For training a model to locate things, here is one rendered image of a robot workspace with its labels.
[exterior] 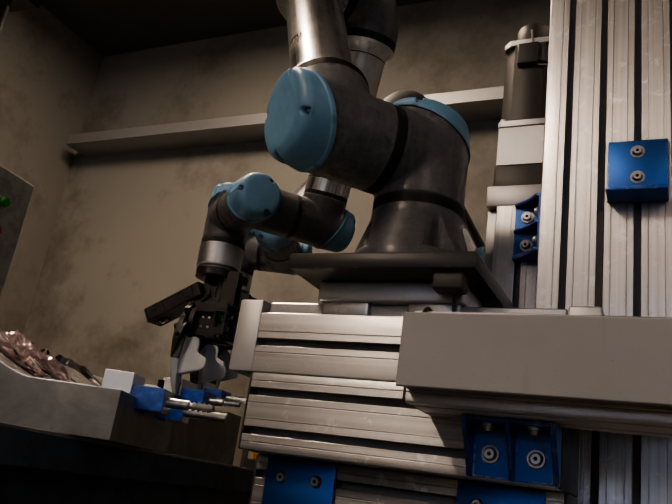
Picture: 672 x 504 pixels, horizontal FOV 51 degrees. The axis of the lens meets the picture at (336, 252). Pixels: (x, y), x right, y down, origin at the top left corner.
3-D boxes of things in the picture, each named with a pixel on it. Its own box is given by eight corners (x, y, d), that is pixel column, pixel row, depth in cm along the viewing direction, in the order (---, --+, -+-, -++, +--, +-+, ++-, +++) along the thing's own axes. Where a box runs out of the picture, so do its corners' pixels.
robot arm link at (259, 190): (306, 183, 114) (280, 203, 124) (241, 162, 110) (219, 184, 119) (299, 229, 112) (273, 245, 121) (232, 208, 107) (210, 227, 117)
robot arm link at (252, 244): (262, 222, 152) (223, 218, 153) (253, 271, 149) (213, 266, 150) (267, 235, 160) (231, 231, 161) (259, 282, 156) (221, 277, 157)
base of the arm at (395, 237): (484, 301, 91) (489, 229, 94) (452, 261, 78) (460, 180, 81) (375, 299, 98) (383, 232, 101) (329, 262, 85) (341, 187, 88)
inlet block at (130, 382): (211, 433, 87) (220, 389, 88) (204, 430, 82) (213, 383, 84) (107, 418, 87) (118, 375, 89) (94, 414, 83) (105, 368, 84)
